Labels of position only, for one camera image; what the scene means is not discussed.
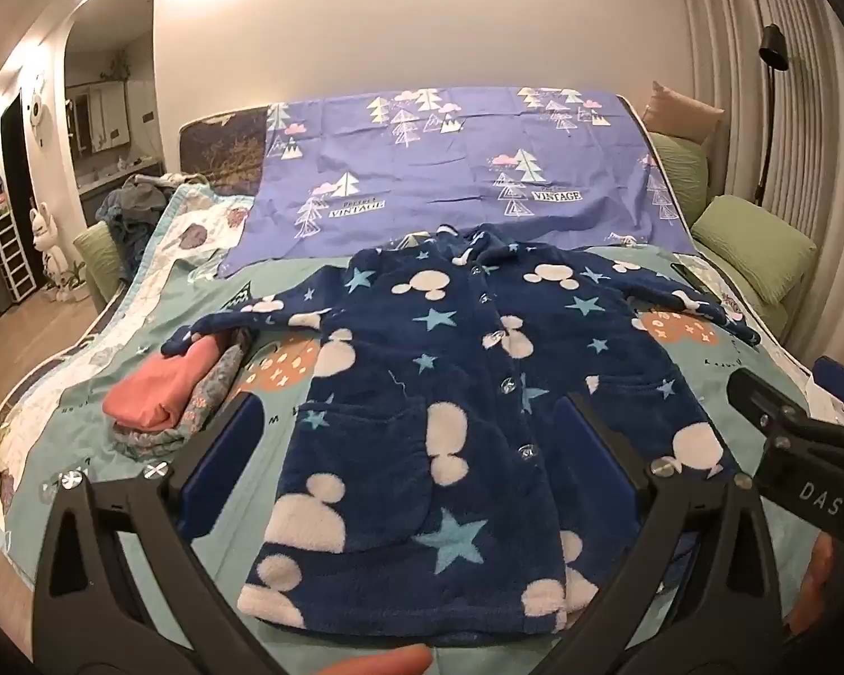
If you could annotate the teal printed blanket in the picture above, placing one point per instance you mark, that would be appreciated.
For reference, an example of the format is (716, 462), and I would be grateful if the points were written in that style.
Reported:
(285, 394)

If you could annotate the wall cabinet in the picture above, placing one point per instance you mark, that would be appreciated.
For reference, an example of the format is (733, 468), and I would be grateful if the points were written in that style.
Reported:
(98, 116)

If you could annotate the green sofa cushion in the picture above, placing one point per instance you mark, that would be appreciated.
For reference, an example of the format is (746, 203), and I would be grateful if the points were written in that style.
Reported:
(102, 260)

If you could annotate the green pillow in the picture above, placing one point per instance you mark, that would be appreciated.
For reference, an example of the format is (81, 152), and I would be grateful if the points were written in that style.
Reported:
(752, 246)
(679, 176)

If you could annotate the purple tree-print sheet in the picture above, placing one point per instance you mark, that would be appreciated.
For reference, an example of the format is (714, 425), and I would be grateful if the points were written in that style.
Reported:
(450, 155)

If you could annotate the black floor lamp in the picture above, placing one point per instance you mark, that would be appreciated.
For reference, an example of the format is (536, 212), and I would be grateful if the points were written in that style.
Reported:
(772, 49)

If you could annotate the dark printed headboard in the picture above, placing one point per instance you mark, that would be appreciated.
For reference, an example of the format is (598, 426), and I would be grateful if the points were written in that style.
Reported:
(218, 147)

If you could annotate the floral folded garment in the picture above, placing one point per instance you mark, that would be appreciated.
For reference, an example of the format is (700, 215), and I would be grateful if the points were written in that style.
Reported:
(207, 401)

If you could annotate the white wall decoration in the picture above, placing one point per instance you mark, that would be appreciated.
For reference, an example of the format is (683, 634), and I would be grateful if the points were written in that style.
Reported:
(36, 112)

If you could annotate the beige pillow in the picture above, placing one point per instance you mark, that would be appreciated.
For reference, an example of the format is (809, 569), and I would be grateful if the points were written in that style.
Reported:
(682, 112)

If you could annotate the person's left hand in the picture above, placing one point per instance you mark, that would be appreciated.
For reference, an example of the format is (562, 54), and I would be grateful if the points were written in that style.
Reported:
(380, 662)

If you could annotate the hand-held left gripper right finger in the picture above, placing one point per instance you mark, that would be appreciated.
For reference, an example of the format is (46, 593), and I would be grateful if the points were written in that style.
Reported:
(591, 443)

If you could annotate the pile of grey clothes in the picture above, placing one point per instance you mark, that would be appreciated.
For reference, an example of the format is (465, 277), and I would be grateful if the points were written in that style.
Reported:
(133, 204)

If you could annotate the blue fleece star-print robe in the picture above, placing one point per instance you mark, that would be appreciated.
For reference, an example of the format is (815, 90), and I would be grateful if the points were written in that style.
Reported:
(394, 365)

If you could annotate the white rabbit figurine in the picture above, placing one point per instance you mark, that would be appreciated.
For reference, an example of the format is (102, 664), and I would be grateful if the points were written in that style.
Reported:
(46, 239)

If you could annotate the pink folded garment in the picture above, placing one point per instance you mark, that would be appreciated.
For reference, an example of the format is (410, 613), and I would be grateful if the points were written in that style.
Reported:
(155, 387)

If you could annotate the person's right hand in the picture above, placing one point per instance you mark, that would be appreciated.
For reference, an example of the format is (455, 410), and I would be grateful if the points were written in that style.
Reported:
(819, 576)

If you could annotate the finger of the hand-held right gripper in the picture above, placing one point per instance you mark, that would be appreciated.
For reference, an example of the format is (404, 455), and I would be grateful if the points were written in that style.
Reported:
(840, 383)
(763, 397)

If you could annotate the white patterned quilt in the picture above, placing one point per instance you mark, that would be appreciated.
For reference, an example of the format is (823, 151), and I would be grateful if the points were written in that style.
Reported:
(197, 225)

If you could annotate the white shelf rack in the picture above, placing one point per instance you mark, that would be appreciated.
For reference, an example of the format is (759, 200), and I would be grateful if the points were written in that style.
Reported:
(14, 253)

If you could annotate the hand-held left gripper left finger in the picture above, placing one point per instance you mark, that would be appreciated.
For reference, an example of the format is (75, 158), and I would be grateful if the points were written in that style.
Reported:
(232, 450)

